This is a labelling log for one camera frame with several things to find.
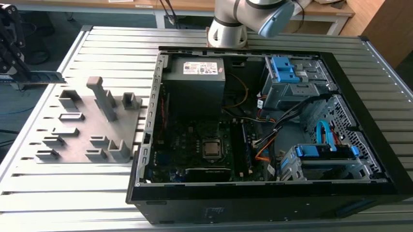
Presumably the blue RAM stick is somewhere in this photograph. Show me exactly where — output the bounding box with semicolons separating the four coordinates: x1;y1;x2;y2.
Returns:
0;71;68;85

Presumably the wooden desk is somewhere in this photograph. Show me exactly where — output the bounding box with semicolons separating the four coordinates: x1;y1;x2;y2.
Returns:
0;0;356;35

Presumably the grey parts rack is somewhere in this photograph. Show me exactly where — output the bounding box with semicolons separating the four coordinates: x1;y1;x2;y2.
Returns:
34;76;144;165

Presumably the grey power supply unit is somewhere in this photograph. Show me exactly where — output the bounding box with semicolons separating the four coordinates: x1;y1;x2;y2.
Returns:
160;57;227;115

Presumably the green motherboard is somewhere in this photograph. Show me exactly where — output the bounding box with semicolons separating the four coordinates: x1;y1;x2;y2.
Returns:
142;118;279;182

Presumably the silver CPU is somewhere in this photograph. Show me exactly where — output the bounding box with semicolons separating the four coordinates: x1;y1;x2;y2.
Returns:
203;142;223;156

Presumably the metal socket cover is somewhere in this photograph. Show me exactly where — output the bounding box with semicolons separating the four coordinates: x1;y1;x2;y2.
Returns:
201;138;226;160

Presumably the black expansion card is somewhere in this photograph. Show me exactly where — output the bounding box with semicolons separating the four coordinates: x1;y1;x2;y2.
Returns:
185;167;234;181

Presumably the blue disk carrier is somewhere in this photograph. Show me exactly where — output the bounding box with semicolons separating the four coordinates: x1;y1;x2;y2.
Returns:
271;56;297;82
295;144;328;158

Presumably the grey metal drive cage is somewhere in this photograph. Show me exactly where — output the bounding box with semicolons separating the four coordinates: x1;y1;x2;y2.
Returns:
261;55;340;110

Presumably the black open PC case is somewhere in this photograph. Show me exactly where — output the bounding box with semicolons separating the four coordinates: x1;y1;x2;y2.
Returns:
126;45;413;225

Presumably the grey metal disk bay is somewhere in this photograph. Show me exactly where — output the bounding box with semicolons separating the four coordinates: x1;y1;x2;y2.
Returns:
278;143;364;181

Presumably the wooden cabinet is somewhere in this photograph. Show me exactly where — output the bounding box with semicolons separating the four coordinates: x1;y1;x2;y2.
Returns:
340;0;413;71

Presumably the blue floor cable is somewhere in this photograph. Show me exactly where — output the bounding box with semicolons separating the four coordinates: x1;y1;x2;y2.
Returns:
0;101;34;115

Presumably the black cable bundle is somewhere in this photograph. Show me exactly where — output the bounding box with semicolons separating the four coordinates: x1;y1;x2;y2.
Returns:
254;94;332;146

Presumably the orange wire bundle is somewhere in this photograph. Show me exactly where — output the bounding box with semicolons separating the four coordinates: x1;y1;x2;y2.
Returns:
255;146;275;162

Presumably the blue flat data cable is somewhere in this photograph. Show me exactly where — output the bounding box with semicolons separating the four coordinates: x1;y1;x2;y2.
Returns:
316;120;337;151

